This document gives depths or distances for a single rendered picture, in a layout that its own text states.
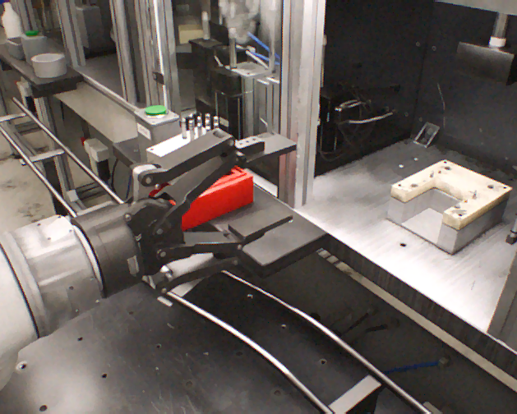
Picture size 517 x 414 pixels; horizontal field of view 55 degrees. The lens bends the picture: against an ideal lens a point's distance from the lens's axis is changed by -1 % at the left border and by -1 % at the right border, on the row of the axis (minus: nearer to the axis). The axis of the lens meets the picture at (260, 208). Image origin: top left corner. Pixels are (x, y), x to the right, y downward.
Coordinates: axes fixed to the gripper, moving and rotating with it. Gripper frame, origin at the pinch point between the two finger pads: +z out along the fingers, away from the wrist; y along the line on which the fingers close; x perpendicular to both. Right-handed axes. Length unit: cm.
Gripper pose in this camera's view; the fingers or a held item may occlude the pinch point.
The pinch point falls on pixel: (267, 185)
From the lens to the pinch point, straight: 53.1
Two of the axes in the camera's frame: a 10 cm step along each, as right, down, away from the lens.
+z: 7.8, -3.4, 5.2
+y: 0.0, -8.4, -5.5
